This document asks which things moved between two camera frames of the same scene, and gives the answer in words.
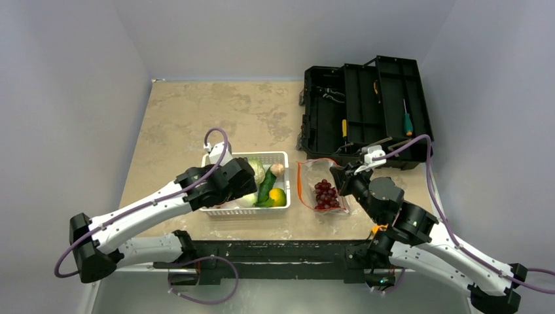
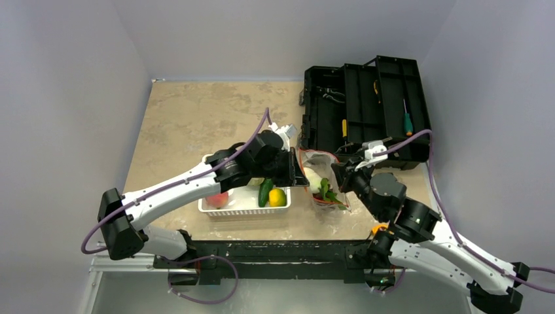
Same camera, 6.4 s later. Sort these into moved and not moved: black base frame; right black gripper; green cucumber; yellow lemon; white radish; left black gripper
Moved: left black gripper; white radish
Not moved: yellow lemon; black base frame; green cucumber; right black gripper
